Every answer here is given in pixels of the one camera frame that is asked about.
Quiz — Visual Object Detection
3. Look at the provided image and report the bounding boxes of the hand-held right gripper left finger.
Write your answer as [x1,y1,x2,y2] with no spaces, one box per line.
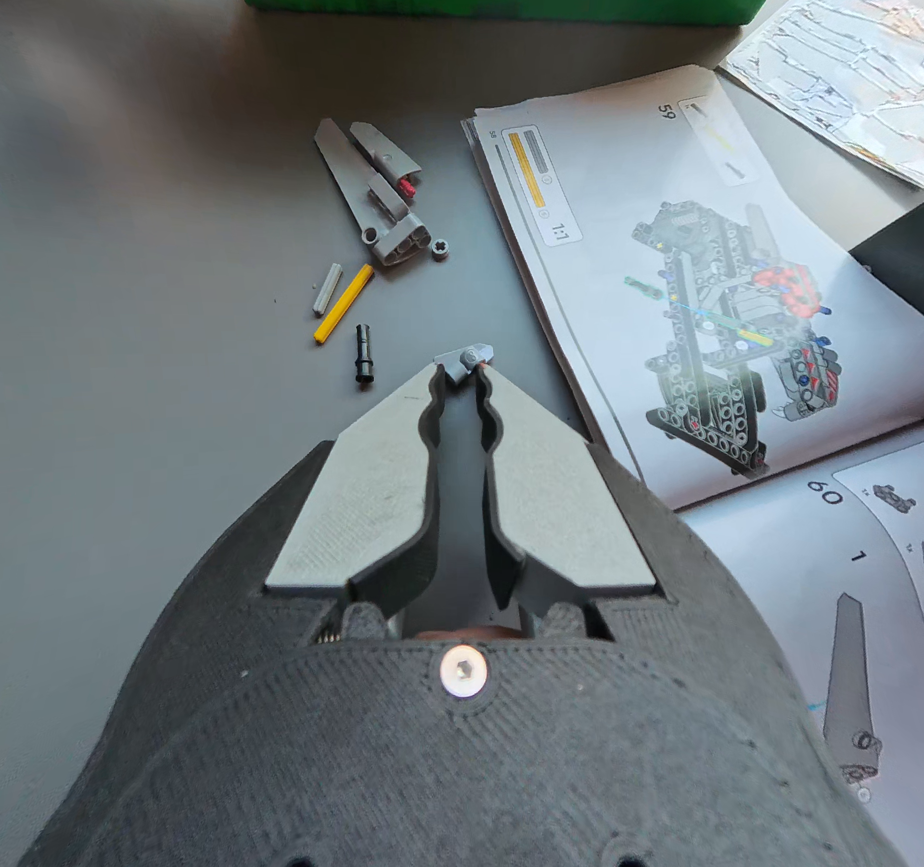
[263,362,445,615]

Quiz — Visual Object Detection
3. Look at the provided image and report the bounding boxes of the grey lego wing assembly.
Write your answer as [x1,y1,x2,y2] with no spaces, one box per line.
[314,118,427,267]

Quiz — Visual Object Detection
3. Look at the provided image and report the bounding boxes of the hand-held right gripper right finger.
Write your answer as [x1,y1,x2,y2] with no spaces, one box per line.
[471,363,659,614]

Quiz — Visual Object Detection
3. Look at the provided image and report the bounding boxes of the light grey lego axle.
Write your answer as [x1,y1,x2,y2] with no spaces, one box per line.
[312,262,343,318]

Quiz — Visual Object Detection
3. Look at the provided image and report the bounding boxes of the yellow lego axle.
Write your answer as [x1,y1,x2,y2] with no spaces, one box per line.
[313,264,375,345]

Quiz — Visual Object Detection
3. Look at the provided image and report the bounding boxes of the small grey lego piece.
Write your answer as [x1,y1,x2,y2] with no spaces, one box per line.
[433,340,495,386]

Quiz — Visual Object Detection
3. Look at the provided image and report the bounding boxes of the black flat object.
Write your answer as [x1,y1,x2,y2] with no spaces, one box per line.
[848,211,924,298]

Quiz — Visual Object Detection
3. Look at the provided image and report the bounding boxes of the printed paper sheet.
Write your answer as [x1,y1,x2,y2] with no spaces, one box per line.
[722,0,924,189]

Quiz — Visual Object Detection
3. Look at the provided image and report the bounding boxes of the open lego instruction booklet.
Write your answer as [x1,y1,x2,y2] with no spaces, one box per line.
[461,64,924,867]

